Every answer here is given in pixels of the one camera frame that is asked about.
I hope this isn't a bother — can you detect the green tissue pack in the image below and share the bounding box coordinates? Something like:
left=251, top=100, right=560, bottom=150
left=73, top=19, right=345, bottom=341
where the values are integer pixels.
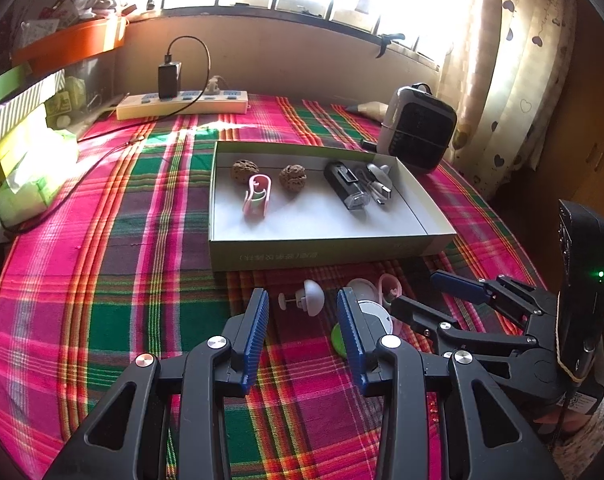
left=0, top=127, right=81, bottom=224

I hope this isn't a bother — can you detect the small pink plastic holder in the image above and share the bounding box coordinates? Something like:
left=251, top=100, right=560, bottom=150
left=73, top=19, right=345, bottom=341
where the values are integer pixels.
left=376, top=274, right=401, bottom=335

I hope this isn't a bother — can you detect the white round jar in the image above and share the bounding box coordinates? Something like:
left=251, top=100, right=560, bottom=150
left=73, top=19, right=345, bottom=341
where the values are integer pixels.
left=346, top=279, right=379, bottom=303

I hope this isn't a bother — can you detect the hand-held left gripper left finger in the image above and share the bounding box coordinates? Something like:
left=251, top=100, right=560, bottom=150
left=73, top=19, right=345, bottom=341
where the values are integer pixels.
left=42, top=287, right=271, bottom=480

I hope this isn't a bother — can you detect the green white cardboard box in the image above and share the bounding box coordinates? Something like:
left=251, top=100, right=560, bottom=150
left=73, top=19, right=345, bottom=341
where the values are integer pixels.
left=208, top=140, right=458, bottom=273

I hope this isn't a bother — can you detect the white grey plastic gadget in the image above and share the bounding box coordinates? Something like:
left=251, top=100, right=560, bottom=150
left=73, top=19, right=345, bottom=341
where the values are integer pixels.
left=364, top=162, right=393, bottom=183

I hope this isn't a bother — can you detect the black bike light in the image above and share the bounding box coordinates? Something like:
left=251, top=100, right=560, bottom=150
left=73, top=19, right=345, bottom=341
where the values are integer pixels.
left=324, top=160, right=371, bottom=212

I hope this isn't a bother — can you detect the plaid tablecloth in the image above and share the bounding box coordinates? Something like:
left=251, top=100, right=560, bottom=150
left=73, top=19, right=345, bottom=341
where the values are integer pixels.
left=0, top=92, right=550, bottom=480

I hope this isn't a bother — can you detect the grey portable heater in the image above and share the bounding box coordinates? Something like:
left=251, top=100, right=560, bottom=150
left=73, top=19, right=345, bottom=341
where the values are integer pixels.
left=377, top=83, right=458, bottom=177

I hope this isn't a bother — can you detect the white mushroom-shaped knob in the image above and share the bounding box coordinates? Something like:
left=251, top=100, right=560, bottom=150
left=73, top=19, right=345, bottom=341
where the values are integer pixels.
left=278, top=280, right=325, bottom=317

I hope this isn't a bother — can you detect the pile of clutter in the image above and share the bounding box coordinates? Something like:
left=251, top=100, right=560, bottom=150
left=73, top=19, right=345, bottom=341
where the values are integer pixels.
left=19, top=0, right=155, bottom=26

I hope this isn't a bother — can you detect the thin dark cable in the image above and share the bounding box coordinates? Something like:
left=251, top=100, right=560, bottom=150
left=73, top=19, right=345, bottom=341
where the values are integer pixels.
left=2, top=135, right=147, bottom=235

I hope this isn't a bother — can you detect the black charger cable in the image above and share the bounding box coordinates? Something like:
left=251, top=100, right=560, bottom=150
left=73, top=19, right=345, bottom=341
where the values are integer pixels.
left=166, top=36, right=211, bottom=116

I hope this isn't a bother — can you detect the black window clip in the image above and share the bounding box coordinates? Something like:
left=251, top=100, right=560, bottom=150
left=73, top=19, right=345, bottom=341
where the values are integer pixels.
left=376, top=31, right=406, bottom=59

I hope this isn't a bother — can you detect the person's right forearm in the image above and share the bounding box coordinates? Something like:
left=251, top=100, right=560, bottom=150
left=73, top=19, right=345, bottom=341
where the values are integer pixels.
left=537, top=392, right=604, bottom=461

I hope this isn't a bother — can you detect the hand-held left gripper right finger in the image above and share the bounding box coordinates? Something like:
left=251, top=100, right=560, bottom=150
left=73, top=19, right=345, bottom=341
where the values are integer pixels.
left=335, top=287, right=565, bottom=480

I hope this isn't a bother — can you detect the white disc with green base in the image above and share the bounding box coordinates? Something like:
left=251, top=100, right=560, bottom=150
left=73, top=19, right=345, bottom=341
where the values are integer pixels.
left=331, top=300, right=391, bottom=358

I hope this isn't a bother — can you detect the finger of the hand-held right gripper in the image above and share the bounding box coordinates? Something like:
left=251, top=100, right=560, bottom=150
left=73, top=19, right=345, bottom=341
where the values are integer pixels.
left=430, top=269, right=559, bottom=332
left=389, top=295, right=539, bottom=359

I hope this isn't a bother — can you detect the black charger adapter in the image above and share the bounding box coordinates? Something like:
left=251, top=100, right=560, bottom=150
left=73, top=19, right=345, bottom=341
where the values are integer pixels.
left=158, top=61, right=183, bottom=99

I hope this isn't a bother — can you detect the orange tray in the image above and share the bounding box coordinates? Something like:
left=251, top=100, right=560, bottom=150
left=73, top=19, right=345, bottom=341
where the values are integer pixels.
left=10, top=16, right=127, bottom=77

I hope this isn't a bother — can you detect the cream heart-print curtain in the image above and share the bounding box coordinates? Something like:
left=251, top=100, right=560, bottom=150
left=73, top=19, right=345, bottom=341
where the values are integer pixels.
left=434, top=0, right=580, bottom=201

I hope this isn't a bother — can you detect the long pink plastic clip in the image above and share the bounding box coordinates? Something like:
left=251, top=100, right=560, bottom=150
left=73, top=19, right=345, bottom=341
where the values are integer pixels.
left=243, top=174, right=273, bottom=218

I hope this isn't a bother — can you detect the white usb cable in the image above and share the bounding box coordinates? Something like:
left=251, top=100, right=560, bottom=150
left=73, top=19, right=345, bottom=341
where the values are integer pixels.
left=357, top=170, right=393, bottom=207

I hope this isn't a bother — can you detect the small green box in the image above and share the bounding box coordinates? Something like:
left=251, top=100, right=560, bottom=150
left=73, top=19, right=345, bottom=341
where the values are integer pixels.
left=46, top=77, right=90, bottom=131

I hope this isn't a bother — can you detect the cream power strip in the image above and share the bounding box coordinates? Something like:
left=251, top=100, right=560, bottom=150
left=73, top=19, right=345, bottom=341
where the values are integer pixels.
left=116, top=89, right=249, bottom=121

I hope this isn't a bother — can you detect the brown walnut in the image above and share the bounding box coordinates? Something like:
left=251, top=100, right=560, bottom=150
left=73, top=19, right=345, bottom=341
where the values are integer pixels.
left=279, top=164, right=307, bottom=192
left=231, top=159, right=259, bottom=184

